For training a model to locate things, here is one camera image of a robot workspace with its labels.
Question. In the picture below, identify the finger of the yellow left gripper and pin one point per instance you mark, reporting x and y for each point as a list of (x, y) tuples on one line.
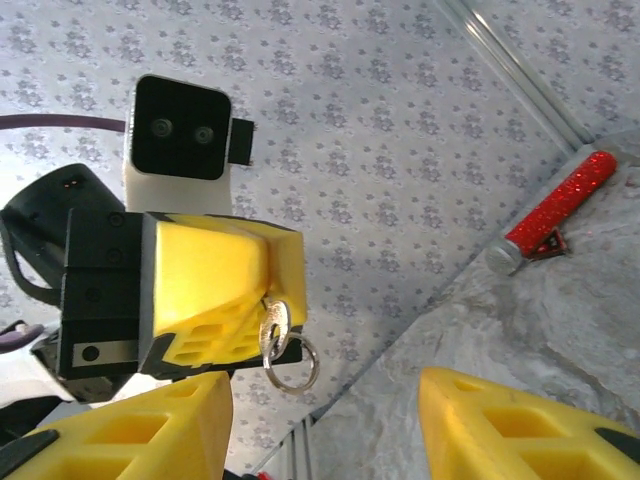
[(205, 275), (287, 270)]

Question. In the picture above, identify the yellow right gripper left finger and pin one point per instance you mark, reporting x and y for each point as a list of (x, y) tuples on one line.
[(150, 445)]

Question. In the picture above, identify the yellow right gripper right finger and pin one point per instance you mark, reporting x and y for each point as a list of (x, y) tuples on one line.
[(500, 440)]

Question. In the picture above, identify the silver key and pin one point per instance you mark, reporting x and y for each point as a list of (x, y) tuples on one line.
[(274, 315)]

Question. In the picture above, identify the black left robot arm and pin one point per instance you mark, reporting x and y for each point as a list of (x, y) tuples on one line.
[(45, 210)]

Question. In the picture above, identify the grey marble board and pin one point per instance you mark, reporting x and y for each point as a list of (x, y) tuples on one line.
[(500, 325)]

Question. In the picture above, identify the small red triangular piece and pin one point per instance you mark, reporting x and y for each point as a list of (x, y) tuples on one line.
[(552, 246)]

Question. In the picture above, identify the red glitter tube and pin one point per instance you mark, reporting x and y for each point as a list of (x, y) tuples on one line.
[(565, 200)]

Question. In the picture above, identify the black and white wrist camera box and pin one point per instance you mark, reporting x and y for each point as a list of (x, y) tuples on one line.
[(175, 130)]

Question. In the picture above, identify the clear plastic rail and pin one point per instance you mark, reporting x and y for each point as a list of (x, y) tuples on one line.
[(515, 60)]

